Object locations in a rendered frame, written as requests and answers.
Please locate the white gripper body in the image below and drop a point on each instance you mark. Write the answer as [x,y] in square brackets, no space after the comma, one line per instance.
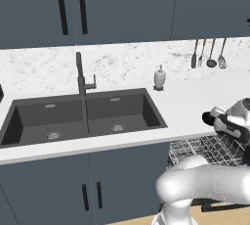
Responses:
[218,111]

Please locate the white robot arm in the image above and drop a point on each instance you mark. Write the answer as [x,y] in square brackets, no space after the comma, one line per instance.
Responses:
[208,183]

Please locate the blue-grey base cupboard door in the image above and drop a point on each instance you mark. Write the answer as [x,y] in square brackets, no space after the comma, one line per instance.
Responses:
[3,214]
[45,193]
[130,183]

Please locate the white soap dispenser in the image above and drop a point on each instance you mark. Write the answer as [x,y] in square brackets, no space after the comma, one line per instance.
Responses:
[159,79]

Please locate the dark grey tap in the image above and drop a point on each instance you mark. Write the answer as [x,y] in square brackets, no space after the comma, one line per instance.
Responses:
[81,82]

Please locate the dark grey double sink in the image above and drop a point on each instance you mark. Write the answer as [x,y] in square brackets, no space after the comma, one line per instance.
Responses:
[65,121]

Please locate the black appliance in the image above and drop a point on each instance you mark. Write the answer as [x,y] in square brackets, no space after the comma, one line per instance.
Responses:
[1,93]

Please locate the blue-grey wall cupboard door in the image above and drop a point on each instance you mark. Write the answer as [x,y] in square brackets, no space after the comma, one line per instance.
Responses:
[29,10]
[211,4]
[130,7]

